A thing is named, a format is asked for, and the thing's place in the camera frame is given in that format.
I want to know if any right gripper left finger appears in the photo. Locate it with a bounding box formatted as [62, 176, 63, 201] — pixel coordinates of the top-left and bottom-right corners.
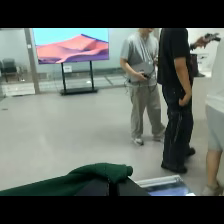
[74, 177, 111, 197]

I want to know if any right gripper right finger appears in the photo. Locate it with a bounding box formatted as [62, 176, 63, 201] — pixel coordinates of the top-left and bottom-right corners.
[115, 176, 151, 197]

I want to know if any dark green garment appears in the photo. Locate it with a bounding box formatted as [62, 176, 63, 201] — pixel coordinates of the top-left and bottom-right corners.
[0, 162, 134, 197]

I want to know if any person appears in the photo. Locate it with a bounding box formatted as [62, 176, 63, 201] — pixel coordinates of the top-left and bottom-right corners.
[156, 28, 222, 175]
[119, 28, 167, 147]
[200, 35, 224, 197]

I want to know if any display screen on black stand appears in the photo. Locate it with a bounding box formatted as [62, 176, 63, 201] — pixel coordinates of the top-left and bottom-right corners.
[32, 28, 110, 97]

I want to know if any black chair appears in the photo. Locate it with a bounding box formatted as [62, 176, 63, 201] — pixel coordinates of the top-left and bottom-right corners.
[1, 58, 20, 83]

